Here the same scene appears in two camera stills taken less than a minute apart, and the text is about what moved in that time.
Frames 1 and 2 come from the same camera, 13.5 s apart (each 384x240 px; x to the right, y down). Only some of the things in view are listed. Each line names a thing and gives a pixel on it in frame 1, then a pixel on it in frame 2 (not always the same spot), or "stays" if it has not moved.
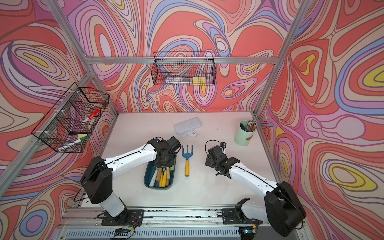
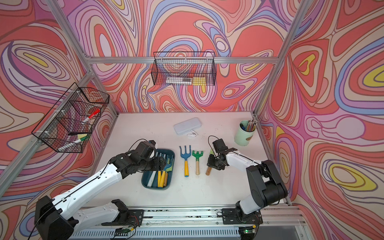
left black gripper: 159,165 → 159,163
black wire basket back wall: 184,68 stays
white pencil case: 187,125 stays
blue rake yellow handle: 187,156 stays
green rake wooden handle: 168,176 → 197,155
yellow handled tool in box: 163,179 stays
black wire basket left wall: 67,127 stays
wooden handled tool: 159,174 → 168,167
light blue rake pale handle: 153,179 stays
